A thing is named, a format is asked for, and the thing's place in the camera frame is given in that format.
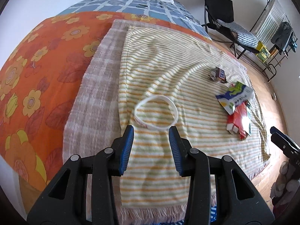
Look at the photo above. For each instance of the blue plaid sheet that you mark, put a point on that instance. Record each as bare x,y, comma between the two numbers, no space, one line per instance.
140,4

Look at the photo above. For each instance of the pink plaid fringed blanket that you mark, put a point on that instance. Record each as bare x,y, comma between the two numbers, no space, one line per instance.
100,86

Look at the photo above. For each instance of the black folding chair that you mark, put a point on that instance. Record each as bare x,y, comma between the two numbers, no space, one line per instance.
219,2

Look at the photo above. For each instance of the yellow plastic crate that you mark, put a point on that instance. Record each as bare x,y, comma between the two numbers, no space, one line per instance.
262,50

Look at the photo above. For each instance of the green striped hanging cloth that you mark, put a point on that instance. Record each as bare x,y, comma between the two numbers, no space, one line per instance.
269,21

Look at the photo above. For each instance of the yellow green striped towel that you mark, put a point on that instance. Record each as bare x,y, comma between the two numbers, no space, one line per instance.
164,63

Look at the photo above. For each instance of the checked cushion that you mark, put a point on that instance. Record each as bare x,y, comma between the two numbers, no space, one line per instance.
243,36

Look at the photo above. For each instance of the dark hanging clothes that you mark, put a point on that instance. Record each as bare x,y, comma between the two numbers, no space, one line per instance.
283,35

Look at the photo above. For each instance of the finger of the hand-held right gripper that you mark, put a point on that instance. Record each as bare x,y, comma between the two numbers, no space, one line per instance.
281,139

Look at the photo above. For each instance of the white blue green package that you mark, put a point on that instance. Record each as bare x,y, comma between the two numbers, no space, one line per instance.
234,97

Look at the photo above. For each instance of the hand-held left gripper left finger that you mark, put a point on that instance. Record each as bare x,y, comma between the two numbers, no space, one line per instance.
126,150

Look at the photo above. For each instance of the red carton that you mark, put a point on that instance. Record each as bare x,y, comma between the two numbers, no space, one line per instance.
239,119

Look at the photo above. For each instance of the black metal drying rack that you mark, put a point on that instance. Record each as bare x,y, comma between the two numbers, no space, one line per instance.
273,66

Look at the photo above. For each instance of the person's right hand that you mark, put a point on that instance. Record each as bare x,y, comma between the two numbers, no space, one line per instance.
284,185

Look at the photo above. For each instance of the orange floral sheet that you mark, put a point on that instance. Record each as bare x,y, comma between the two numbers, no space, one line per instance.
46,63

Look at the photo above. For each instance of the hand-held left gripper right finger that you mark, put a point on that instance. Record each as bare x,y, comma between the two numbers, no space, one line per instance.
174,150

